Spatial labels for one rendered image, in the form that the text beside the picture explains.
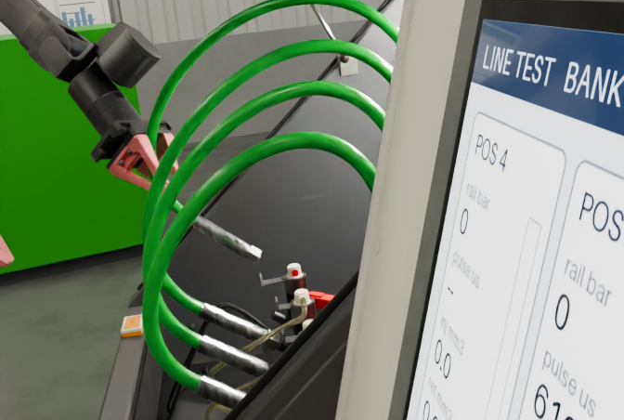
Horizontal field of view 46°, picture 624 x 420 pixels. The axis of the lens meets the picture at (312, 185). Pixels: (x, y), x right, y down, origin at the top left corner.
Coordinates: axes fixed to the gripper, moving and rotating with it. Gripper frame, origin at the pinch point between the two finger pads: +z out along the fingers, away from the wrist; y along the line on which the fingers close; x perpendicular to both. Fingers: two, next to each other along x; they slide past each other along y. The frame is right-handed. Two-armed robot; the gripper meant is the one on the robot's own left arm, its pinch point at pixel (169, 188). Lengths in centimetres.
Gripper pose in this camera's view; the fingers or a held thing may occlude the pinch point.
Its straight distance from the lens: 96.1
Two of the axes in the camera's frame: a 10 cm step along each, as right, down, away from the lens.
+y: 4.8, -0.8, 8.8
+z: 6.2, 7.3, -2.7
